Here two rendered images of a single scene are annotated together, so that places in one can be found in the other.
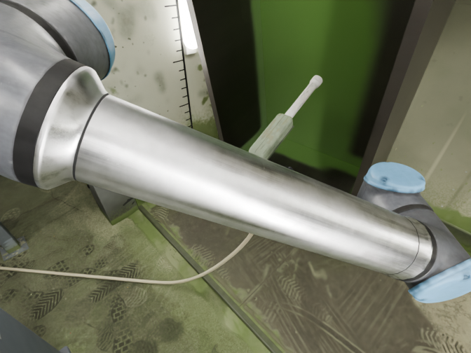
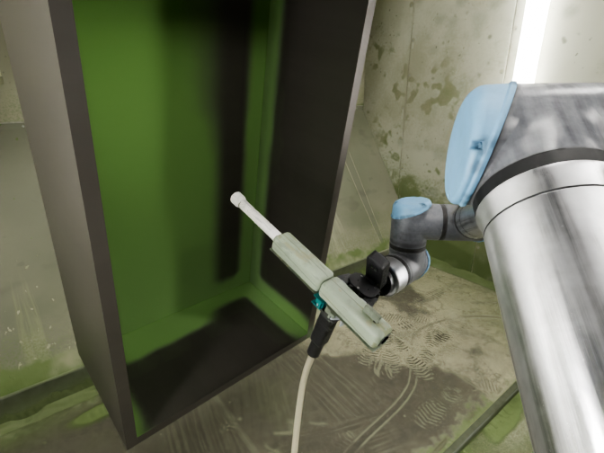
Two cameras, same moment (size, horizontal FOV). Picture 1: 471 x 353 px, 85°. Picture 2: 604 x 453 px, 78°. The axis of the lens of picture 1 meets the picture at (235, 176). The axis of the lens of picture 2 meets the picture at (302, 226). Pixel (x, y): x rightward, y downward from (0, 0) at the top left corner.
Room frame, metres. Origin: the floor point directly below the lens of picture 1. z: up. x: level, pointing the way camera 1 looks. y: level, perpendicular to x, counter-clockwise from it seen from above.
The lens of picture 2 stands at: (0.52, 0.61, 1.24)
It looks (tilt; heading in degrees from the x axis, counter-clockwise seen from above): 20 degrees down; 277
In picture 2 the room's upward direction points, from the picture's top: straight up
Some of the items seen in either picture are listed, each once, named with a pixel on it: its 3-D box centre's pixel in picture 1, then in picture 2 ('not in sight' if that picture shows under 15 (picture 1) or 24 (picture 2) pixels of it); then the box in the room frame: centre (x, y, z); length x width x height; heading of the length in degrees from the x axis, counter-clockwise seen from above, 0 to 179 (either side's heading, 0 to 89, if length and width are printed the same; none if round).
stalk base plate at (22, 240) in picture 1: (14, 247); not in sight; (0.86, 1.26, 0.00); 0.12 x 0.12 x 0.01; 44
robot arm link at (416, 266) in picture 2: not in sight; (404, 264); (0.36, -0.28, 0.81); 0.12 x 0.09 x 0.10; 52
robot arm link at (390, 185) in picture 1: (387, 199); (413, 223); (0.34, -0.29, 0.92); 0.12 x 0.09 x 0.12; 1
